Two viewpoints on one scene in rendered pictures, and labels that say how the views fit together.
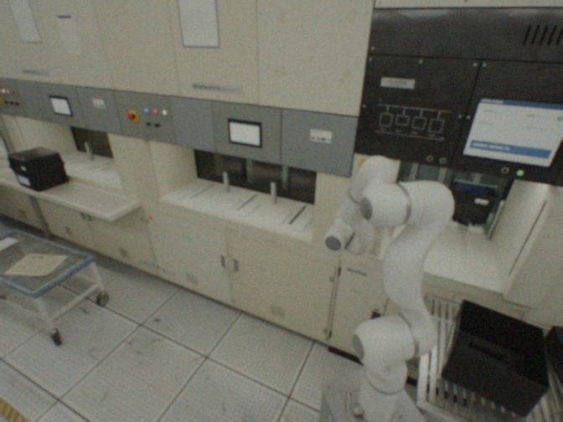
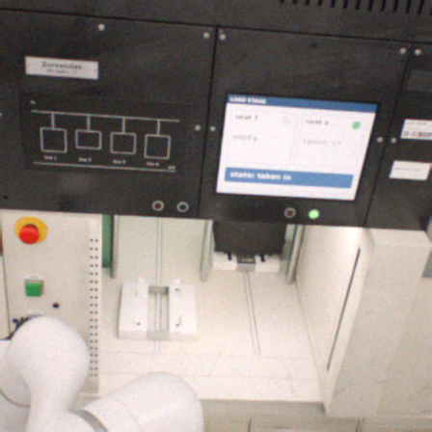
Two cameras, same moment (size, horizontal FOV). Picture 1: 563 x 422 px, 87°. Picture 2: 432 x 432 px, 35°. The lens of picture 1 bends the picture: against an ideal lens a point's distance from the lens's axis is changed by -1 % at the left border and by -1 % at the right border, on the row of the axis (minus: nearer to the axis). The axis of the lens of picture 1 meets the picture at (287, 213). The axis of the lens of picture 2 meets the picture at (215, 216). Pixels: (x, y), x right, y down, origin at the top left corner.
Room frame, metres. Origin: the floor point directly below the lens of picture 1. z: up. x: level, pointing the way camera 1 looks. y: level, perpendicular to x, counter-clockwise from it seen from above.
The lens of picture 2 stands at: (0.15, -0.09, 2.18)
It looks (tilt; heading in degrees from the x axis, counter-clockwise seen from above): 33 degrees down; 329
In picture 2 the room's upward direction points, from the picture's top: 7 degrees clockwise
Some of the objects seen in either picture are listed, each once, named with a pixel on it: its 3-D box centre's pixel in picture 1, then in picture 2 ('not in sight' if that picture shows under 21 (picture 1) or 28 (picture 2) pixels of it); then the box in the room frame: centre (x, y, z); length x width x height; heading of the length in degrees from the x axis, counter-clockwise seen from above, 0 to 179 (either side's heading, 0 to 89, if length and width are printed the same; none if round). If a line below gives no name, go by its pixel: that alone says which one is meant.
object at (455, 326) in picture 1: (491, 352); not in sight; (0.72, -0.78, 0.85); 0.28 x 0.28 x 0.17; 58
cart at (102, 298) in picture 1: (38, 278); not in sight; (1.70, 1.88, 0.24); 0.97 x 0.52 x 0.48; 68
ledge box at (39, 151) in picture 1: (38, 168); not in sight; (2.19, 1.96, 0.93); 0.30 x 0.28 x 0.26; 63
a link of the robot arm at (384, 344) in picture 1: (382, 353); not in sight; (0.55, -0.28, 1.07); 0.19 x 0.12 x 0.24; 106
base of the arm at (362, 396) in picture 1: (379, 392); not in sight; (0.56, -0.31, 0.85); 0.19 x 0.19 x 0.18
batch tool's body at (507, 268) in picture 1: (436, 214); (195, 259); (1.54, -0.87, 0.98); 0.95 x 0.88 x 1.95; 156
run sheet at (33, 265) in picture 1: (37, 264); not in sight; (1.60, 1.72, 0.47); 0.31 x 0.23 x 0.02; 87
